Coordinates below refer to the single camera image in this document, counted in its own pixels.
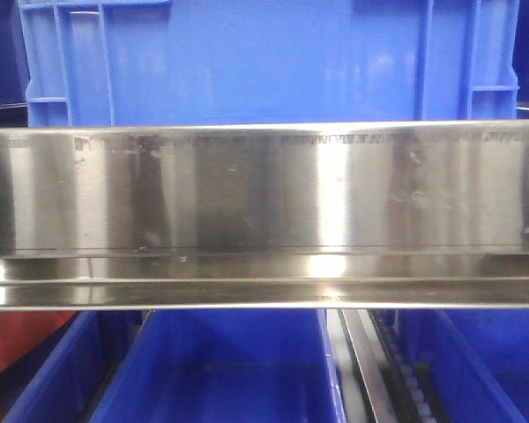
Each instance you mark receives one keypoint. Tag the metal roller track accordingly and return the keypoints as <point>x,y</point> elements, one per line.
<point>377,383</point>

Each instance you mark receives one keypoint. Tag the stainless steel shelf rail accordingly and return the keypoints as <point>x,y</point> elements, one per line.
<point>321,215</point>

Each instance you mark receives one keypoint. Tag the large blue shelf crate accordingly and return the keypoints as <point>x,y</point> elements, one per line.
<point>123,63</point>

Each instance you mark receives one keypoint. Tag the blue bin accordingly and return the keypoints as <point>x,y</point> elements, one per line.
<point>72,375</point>
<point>478,360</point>
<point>227,365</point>

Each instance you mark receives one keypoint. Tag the blue lower left bin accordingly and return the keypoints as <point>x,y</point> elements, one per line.
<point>72,375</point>

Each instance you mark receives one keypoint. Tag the blue lower right bin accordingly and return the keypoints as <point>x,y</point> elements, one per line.
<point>478,360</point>

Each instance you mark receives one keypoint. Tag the blue lower centre bin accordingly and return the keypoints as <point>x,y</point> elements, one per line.
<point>227,365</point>

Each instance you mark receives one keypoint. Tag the red object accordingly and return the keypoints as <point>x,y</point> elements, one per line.
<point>22,331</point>

